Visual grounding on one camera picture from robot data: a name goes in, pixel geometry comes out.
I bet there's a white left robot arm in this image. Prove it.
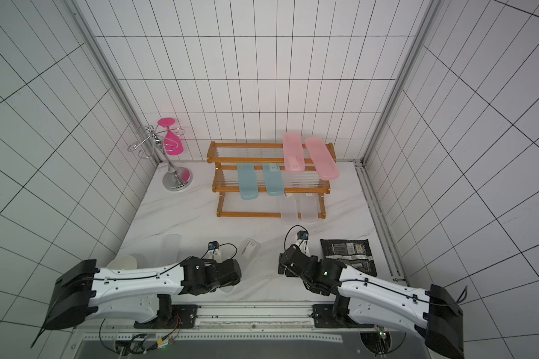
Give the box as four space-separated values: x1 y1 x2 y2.
42 256 242 331

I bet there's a black patterned pouch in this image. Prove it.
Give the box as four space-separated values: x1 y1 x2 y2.
320 239 377 277

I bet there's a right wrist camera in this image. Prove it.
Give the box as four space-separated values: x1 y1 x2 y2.
296 230 308 241

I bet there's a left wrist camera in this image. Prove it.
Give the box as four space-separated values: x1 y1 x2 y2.
208 241 219 251

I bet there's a chrome stand with pink ornaments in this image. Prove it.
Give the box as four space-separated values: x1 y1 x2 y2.
127 118 193 192

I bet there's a wooden two-tier shelf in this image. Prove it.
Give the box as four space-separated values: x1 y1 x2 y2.
207 142 340 223

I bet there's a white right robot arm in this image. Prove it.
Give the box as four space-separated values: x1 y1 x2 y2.
278 245 465 358

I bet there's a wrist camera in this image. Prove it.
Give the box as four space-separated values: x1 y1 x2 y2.
208 241 219 251
296 230 308 241

